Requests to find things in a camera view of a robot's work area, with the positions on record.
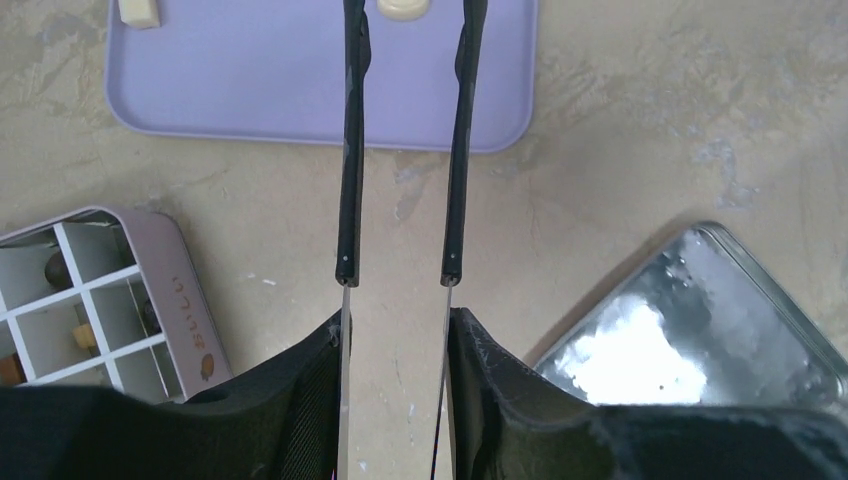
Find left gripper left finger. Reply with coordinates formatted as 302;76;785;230
1;315;342;479

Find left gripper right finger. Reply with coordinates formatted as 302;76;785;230
447;308;847;479

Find silver metal box lid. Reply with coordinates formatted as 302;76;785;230
534;221;847;414

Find black metal tongs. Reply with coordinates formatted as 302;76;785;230
333;0;488;479

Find white chocolate piece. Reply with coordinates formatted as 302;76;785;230
117;0;161;29

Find purple plastic tray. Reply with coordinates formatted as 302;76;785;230
104;1;539;153

